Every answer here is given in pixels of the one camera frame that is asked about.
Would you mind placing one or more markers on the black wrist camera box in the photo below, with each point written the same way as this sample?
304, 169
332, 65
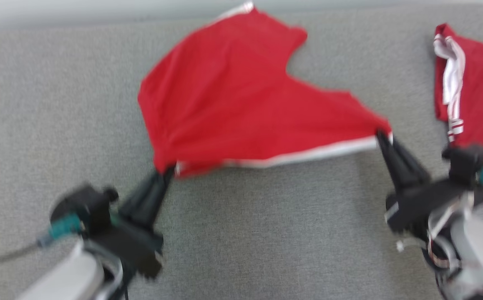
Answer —
85, 206
469, 164

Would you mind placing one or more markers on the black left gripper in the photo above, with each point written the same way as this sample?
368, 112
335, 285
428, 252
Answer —
133, 246

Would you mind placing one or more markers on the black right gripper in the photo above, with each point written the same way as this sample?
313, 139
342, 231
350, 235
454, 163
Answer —
421, 204

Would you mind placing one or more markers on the red shorts with white stripe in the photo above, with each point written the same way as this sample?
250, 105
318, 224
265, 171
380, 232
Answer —
233, 96

